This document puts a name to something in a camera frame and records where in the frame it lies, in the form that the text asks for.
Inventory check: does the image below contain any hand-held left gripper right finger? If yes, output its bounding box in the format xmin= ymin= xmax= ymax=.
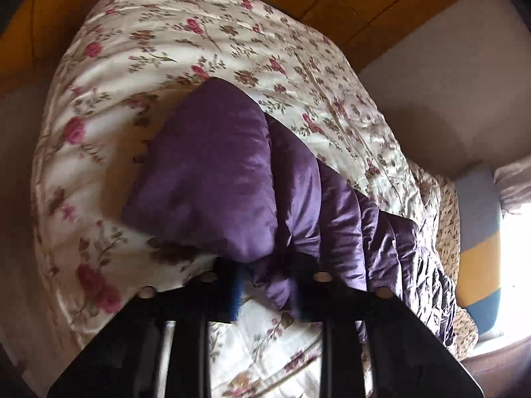
xmin=289 ymin=253 xmax=484 ymax=398

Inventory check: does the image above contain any small floral print bedding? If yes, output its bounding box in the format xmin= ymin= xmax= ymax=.
xmin=409 ymin=162 xmax=480 ymax=359

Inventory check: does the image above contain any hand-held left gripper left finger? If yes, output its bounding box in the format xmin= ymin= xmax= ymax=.
xmin=47 ymin=257 xmax=246 ymax=398

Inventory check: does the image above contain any bright window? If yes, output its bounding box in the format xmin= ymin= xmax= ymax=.
xmin=498 ymin=211 xmax=531 ymax=341

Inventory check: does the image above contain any large rose print quilt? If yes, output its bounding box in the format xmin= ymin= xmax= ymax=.
xmin=31 ymin=0 xmax=442 ymax=398

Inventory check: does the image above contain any pale patterned curtain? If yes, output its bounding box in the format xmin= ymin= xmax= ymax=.
xmin=493 ymin=158 xmax=531 ymax=216

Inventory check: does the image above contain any wooden wardrobe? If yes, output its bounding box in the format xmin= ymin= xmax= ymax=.
xmin=0 ymin=0 xmax=494 ymax=100

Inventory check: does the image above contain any grey yellow blue headboard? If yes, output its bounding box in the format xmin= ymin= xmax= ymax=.
xmin=454 ymin=164 xmax=504 ymax=336

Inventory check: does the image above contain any purple quilted down coat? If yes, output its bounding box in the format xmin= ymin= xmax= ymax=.
xmin=121 ymin=78 xmax=459 ymax=347

